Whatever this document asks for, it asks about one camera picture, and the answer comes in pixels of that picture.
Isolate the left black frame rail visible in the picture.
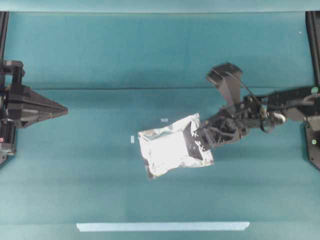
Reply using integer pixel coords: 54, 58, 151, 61
0, 11, 10, 61

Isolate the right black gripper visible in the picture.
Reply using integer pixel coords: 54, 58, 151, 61
192, 99, 265, 152

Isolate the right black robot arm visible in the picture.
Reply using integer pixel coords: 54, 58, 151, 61
192, 86, 320, 151

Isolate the silver zip bag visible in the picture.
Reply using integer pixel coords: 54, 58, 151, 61
138, 113, 214, 179

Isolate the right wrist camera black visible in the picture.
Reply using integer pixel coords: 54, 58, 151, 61
206, 62, 243, 105

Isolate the small blue tape left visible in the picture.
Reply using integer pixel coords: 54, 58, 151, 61
130, 135, 135, 144

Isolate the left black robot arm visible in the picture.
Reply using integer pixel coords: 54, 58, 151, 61
0, 60, 68, 166

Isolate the right black cable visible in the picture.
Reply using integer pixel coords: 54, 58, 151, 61
223, 71, 270, 107

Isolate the long blue tape strip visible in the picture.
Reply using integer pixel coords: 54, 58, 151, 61
76, 221, 250, 233

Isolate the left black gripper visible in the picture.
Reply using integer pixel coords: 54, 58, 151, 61
0, 60, 68, 129

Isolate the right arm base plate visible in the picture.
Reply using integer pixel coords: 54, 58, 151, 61
304, 115, 320, 170

